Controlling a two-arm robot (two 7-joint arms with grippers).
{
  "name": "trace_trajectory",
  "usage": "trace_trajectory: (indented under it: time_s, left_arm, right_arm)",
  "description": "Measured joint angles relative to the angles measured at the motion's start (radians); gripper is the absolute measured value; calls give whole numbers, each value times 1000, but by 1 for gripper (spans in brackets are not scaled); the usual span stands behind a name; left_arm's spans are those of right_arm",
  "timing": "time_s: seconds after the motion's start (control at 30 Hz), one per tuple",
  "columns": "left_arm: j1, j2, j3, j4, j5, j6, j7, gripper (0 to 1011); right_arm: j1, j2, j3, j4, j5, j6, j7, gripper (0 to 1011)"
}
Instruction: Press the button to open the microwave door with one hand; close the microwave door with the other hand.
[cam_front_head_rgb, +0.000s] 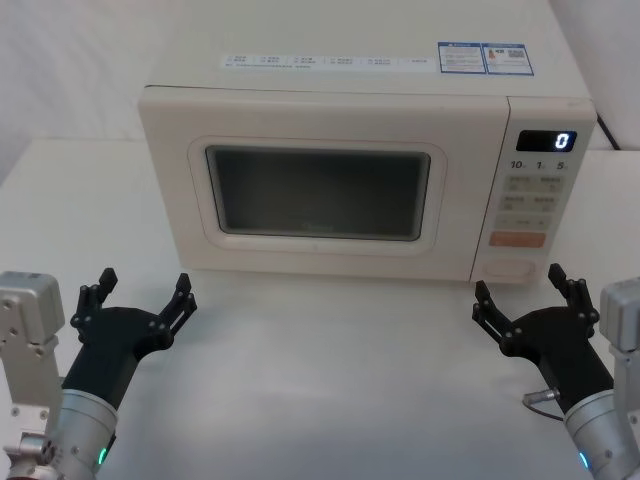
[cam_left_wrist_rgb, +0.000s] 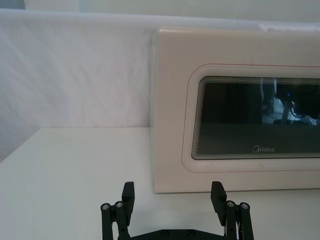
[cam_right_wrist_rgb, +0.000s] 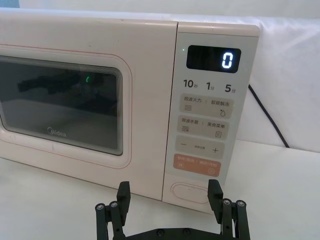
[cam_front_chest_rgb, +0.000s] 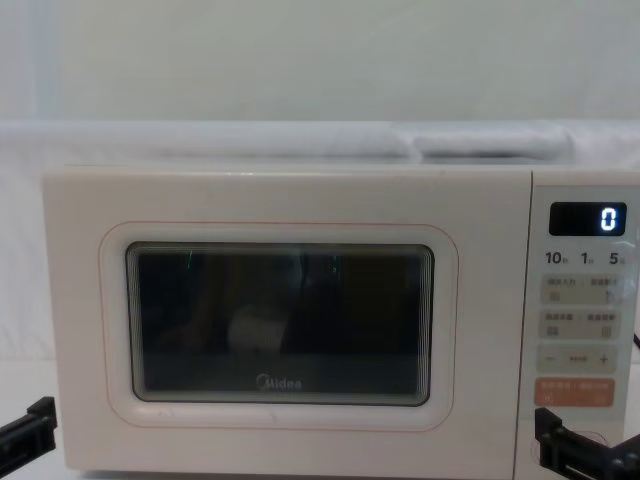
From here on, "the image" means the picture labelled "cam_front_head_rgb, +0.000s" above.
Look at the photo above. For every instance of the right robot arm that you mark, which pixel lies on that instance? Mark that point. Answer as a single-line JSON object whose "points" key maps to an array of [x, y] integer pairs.
{"points": [[620, 350]]}

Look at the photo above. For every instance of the cream microwave oven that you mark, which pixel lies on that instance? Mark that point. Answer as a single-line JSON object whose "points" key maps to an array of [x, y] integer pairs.
{"points": [[320, 115]]}

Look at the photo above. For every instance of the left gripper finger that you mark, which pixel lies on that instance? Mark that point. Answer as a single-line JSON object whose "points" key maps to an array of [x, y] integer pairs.
{"points": [[177, 312], [92, 302]]}

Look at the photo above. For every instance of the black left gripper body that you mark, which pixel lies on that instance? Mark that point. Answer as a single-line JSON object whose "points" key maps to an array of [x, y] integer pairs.
{"points": [[107, 345]]}

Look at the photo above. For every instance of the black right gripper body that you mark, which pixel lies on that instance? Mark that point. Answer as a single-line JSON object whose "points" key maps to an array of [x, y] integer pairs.
{"points": [[560, 350]]}

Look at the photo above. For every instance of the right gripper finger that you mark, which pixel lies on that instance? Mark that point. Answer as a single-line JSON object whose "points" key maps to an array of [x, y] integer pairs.
{"points": [[492, 320], [575, 297]]}

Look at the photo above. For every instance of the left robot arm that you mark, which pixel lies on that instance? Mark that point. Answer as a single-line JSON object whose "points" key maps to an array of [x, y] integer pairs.
{"points": [[35, 350]]}

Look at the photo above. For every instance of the white curtain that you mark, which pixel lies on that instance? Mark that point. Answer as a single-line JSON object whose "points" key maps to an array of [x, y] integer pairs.
{"points": [[80, 65]]}

